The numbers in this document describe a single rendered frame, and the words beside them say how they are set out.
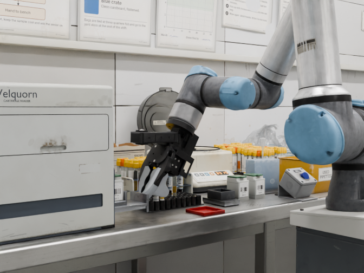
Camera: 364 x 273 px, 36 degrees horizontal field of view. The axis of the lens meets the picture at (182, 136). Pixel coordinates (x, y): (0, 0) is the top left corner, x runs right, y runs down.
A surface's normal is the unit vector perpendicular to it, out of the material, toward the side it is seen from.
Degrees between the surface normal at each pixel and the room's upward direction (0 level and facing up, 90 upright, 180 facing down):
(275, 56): 101
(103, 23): 94
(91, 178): 90
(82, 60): 90
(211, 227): 90
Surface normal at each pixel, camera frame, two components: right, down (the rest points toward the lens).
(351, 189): -0.52, -0.29
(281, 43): -0.45, 0.22
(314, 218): -0.77, 0.03
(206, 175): 0.22, -0.88
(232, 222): 0.63, 0.04
